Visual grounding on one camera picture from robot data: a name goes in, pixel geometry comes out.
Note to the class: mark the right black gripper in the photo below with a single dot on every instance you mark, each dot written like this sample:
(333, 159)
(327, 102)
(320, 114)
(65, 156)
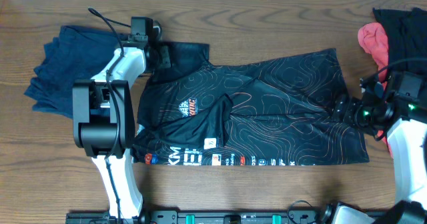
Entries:
(345, 106)

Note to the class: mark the black orange patterned jersey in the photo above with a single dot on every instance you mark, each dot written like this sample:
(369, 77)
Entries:
(276, 112)

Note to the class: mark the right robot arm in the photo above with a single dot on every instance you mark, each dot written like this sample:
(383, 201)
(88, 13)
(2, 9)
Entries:
(395, 112)

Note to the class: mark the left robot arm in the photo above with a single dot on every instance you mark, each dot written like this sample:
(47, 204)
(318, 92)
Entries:
(103, 121)

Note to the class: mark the folded navy blue garment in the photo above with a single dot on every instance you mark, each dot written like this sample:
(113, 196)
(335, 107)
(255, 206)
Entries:
(77, 53)

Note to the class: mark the red orange garment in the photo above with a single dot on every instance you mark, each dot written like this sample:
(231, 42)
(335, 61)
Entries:
(373, 39)

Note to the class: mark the plain black shirt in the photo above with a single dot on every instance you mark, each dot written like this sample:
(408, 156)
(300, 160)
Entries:
(406, 32)

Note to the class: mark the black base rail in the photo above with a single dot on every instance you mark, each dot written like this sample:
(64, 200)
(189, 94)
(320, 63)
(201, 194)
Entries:
(174, 217)

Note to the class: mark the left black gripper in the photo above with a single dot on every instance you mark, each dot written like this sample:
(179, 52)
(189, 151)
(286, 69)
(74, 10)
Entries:
(166, 53)

